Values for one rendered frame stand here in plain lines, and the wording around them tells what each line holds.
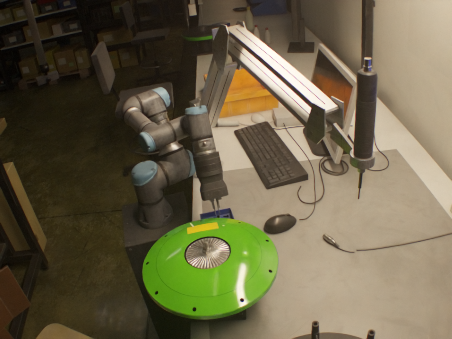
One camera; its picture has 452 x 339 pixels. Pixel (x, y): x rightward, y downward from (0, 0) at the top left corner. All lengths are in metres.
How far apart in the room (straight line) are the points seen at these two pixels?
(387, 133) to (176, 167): 0.90
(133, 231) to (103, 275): 1.17
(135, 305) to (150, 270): 1.39
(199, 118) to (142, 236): 0.47
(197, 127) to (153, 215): 0.39
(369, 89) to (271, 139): 0.96
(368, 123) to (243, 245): 0.40
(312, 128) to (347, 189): 0.58
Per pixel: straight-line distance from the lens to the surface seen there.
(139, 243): 1.36
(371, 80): 0.71
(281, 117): 1.76
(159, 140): 1.16
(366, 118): 0.74
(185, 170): 1.36
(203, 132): 1.12
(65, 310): 2.46
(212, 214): 1.29
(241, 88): 2.21
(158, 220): 1.38
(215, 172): 1.12
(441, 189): 1.46
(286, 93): 0.93
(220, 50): 1.09
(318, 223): 1.24
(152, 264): 0.95
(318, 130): 0.83
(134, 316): 2.27
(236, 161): 1.55
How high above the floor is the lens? 1.72
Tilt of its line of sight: 34 degrees down
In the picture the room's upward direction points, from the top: 8 degrees counter-clockwise
